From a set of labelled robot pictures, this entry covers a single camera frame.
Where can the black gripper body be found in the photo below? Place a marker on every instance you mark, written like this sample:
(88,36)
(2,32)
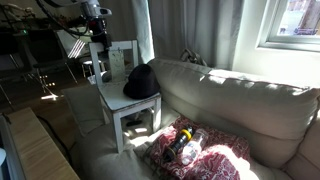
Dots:
(99,33)

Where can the black hat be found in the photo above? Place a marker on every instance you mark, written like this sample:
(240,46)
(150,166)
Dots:
(142,83)

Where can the small white wooden chair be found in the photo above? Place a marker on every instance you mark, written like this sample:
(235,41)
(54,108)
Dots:
(116,104)

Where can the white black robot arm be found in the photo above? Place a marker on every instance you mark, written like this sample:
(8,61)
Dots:
(94,15)

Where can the white curtain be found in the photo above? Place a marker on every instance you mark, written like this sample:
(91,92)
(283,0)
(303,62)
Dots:
(165,28)

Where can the light wooden table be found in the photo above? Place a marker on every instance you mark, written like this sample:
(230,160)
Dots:
(29,152)

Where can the black yellow flashlight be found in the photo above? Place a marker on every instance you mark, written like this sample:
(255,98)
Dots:
(181,139)

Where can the red white patterned cloth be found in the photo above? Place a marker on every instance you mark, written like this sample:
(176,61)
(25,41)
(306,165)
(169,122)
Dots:
(224,156)

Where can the clear plastic water bottle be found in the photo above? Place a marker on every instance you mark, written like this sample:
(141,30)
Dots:
(193,148)

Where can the white framed window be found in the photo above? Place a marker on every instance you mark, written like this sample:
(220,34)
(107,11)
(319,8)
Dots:
(291,25)

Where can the cream fabric sofa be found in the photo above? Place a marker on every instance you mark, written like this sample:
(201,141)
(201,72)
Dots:
(279,119)

